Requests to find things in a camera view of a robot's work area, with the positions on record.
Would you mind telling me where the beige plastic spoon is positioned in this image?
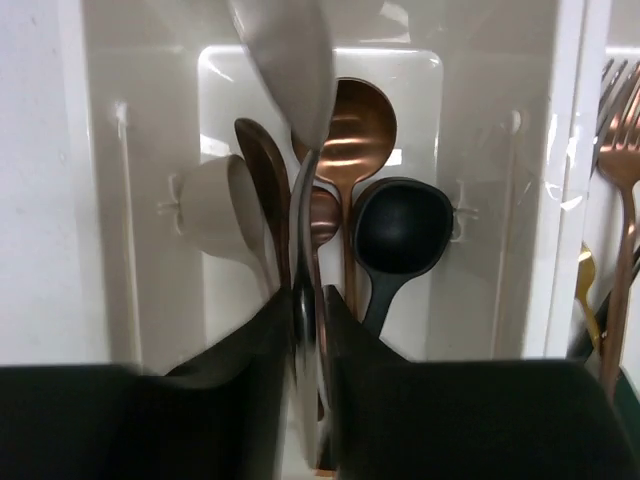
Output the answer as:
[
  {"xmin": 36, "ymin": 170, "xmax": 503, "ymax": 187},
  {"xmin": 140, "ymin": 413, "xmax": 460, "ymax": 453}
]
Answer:
[{"xmin": 177, "ymin": 154, "xmax": 277, "ymax": 299}]

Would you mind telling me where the black round spoon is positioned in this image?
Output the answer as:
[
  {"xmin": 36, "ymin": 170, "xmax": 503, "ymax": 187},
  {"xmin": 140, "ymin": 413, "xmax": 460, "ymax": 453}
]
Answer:
[{"xmin": 351, "ymin": 177, "xmax": 454, "ymax": 337}]

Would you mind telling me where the brown wooden spoon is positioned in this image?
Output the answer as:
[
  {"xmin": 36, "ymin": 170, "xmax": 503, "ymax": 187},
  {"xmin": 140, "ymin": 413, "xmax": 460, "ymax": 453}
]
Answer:
[{"xmin": 234, "ymin": 118, "xmax": 291, "ymax": 299}]

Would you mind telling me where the white container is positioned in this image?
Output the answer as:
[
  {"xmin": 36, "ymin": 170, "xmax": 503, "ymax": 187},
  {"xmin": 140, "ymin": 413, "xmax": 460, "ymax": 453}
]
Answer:
[
  {"xmin": 567, "ymin": 0, "xmax": 640, "ymax": 366},
  {"xmin": 57, "ymin": 0, "xmax": 591, "ymax": 371}
]

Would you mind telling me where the white right container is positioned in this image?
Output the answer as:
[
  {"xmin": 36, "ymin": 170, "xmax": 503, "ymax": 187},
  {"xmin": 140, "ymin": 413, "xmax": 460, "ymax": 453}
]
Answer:
[{"xmin": 567, "ymin": 0, "xmax": 640, "ymax": 366}]

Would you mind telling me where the silver ridged spoon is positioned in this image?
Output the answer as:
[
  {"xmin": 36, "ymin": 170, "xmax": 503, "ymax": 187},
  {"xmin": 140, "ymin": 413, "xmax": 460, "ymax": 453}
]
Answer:
[{"xmin": 228, "ymin": 0, "xmax": 337, "ymax": 467}]

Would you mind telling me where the thin copper bent fork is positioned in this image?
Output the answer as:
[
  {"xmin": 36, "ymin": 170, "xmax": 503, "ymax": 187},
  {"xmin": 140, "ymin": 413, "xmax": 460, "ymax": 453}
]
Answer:
[{"xmin": 597, "ymin": 66, "xmax": 639, "ymax": 400}]

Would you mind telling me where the small copper ridged spoon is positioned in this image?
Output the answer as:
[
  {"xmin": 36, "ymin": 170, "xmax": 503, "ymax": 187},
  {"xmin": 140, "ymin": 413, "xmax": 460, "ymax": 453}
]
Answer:
[{"xmin": 308, "ymin": 185, "xmax": 343, "ymax": 421}]

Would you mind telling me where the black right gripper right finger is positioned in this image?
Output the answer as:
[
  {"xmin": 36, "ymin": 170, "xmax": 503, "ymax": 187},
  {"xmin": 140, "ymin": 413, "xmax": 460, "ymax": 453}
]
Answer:
[{"xmin": 322, "ymin": 285, "xmax": 408, "ymax": 479}]

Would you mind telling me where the black fork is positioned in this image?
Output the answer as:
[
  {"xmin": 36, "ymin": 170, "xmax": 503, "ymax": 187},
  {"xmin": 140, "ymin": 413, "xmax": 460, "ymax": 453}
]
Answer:
[{"xmin": 596, "ymin": 58, "xmax": 629, "ymax": 135}]

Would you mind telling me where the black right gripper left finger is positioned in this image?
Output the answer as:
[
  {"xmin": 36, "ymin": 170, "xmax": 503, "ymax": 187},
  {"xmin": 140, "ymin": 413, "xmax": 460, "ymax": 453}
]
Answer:
[{"xmin": 167, "ymin": 287, "xmax": 296, "ymax": 480}]

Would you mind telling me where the copper round spoon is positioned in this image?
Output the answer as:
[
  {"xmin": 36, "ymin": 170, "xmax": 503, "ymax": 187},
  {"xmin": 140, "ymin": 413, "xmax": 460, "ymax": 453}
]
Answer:
[{"xmin": 316, "ymin": 77, "xmax": 397, "ymax": 314}]

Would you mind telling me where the white left container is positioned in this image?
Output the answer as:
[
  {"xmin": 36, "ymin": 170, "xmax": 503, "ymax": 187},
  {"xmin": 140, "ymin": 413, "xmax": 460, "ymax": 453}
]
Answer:
[{"xmin": 57, "ymin": 0, "xmax": 591, "ymax": 371}]

